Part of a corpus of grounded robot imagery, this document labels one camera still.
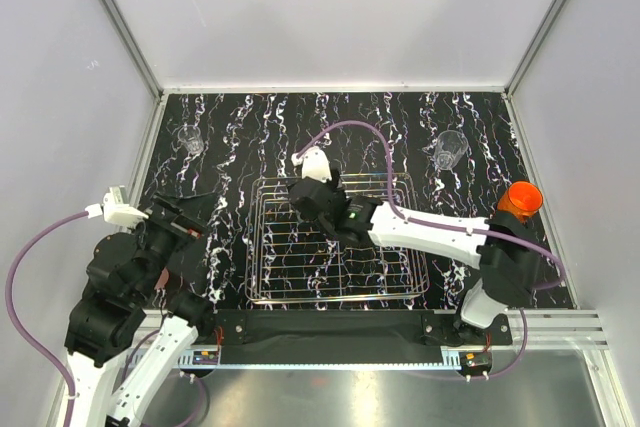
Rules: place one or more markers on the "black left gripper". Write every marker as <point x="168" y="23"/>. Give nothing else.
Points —
<point x="183" y="226"/>

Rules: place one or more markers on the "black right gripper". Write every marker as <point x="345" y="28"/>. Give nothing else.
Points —
<point x="335" y="185"/>

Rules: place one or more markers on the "pink plastic cup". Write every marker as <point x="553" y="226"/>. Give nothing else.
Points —
<point x="162" y="280"/>

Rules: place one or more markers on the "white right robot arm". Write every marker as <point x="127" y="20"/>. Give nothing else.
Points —
<point x="500" y="248"/>

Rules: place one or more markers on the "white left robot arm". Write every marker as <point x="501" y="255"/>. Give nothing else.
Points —
<point x="122" y="277"/>

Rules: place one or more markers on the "small clear glass cup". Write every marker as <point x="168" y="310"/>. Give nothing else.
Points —
<point x="190" y="137"/>

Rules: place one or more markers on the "black marbled table mat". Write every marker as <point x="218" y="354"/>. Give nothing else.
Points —
<point x="373" y="140"/>

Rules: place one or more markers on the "large clear glass cup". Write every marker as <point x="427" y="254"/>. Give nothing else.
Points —
<point x="447" y="149"/>

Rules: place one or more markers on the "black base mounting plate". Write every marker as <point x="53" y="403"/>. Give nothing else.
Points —
<point x="265" y="338"/>

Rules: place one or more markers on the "orange translucent plastic cup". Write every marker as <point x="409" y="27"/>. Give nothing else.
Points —
<point x="522" y="199"/>

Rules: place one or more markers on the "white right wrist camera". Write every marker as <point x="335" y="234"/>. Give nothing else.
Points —
<point x="314" y="164"/>

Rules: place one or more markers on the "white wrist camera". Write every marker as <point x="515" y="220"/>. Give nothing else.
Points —
<point x="116" y="210"/>
<point x="314" y="164"/>

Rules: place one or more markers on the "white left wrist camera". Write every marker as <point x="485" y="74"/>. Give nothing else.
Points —
<point x="116" y="210"/>

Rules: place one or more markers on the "metal wire dish rack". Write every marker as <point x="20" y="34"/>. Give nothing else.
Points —
<point x="293" y="264"/>

